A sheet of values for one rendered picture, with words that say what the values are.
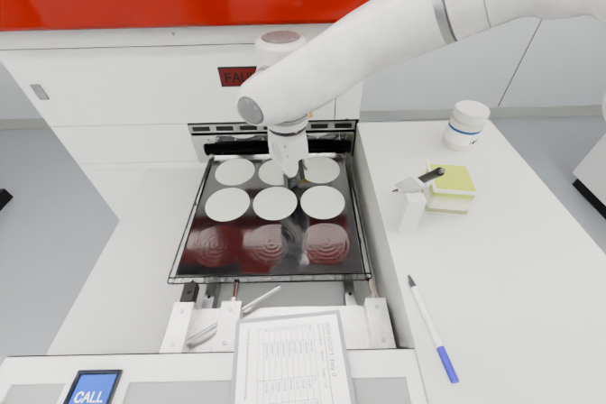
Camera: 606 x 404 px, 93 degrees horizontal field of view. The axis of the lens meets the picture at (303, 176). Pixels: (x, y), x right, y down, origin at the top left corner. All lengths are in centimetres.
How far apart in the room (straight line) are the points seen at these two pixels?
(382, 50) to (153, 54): 52
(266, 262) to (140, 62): 52
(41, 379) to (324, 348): 36
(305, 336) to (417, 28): 41
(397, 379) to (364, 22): 45
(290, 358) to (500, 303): 31
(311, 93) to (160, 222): 55
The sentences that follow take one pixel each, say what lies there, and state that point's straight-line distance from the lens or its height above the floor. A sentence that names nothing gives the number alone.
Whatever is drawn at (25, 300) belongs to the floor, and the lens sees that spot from 206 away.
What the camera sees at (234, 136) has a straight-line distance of 81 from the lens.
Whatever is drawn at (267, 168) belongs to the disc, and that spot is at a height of 90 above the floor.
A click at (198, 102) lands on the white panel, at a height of 104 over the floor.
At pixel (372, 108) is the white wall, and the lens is 256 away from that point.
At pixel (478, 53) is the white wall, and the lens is 264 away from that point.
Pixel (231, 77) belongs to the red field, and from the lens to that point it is 73.
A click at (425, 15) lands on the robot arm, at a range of 39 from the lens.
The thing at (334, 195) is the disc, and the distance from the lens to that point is 68.
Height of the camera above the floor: 140
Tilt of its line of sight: 44 degrees down
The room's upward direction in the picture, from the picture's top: 2 degrees counter-clockwise
